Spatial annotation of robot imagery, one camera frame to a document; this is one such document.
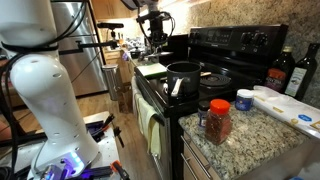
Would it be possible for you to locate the blue tool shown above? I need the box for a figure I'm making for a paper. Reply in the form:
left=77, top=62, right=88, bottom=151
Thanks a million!
left=84, top=120, right=105, bottom=138

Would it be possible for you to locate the wooden counter cabinet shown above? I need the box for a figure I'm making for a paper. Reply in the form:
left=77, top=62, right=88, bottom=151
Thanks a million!
left=179, top=131, right=320, bottom=180

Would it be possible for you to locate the small jar with black lid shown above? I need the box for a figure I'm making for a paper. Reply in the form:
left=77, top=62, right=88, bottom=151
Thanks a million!
left=196, top=99, right=211, bottom=129

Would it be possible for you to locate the spice jar with orange lid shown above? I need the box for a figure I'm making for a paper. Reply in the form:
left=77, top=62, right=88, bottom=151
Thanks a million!
left=204, top=98, right=233, bottom=146

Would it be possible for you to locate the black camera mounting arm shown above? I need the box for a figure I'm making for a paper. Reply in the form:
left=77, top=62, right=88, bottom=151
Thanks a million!
left=58, top=39, right=120, bottom=56

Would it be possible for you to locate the black oven door handle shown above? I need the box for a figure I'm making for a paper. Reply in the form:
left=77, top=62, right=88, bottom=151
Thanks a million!
left=134, top=74, right=166, bottom=127

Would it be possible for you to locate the dark bottle with white label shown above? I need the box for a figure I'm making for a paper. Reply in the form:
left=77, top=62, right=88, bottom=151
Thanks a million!
left=284, top=42, right=320, bottom=102

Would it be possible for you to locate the white plastic package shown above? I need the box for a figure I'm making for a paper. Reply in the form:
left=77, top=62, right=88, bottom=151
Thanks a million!
left=252, top=85, right=320, bottom=140

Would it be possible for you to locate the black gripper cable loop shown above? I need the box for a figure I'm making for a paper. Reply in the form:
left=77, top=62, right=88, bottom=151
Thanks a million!
left=136, top=13, right=176, bottom=47

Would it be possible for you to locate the black coil burner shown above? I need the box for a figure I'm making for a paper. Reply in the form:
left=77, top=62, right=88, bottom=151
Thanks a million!
left=199, top=73, right=232, bottom=89

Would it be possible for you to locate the black electric stove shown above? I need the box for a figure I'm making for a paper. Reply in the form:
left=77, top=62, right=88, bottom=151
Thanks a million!
left=133, top=23, right=290, bottom=180

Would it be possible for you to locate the wooden wall cabinet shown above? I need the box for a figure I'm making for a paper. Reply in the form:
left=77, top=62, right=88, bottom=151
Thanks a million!
left=90, top=0, right=138, bottom=20

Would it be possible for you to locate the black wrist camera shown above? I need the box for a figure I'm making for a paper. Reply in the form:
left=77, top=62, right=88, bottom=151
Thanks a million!
left=135, top=10, right=172, bottom=24

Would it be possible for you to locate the dark bottle with orange label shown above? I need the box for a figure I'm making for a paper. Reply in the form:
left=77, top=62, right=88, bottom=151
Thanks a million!
left=264, top=45, right=296, bottom=95

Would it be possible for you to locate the green white cutting board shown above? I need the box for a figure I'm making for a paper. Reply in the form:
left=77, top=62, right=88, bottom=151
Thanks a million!
left=136, top=62, right=168, bottom=79

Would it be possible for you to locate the silver drawer handle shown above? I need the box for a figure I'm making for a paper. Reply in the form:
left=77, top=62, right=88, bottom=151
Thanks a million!
left=180, top=134, right=213, bottom=172
left=180, top=152, right=200, bottom=180

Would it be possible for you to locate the small black background pot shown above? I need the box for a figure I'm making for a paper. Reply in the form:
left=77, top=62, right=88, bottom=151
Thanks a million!
left=129, top=47, right=143, bottom=60

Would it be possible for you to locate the blue jar with white lid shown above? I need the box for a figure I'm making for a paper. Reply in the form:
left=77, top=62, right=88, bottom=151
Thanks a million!
left=234, top=88, right=255, bottom=112

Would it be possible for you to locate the black exterior camera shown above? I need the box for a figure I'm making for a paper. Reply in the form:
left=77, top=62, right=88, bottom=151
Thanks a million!
left=96, top=21, right=125, bottom=31

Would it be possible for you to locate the silver trash can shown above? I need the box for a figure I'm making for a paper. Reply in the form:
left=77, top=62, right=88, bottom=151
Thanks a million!
left=101, top=63, right=122, bottom=102

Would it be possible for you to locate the black cable bundle on arm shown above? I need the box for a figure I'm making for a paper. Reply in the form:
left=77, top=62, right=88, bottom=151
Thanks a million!
left=0, top=0, right=90, bottom=180

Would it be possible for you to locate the pale yellow kitchen towel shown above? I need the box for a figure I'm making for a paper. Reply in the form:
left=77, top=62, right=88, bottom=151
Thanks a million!
left=131, top=76, right=163, bottom=160

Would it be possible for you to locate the stainless steel refrigerator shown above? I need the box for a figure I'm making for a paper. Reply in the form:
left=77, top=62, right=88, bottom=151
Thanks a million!
left=50, top=1, right=108, bottom=98

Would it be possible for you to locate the black cooking pot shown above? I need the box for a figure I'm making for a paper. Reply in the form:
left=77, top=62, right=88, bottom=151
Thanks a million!
left=165, top=61, right=203, bottom=98

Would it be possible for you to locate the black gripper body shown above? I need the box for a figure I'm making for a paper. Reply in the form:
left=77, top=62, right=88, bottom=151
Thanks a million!
left=149, top=20, right=168, bottom=44

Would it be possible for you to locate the orange black clamp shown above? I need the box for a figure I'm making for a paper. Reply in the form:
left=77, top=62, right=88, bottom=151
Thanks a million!
left=110, top=160, right=132, bottom=180
left=99, top=113, right=116, bottom=133

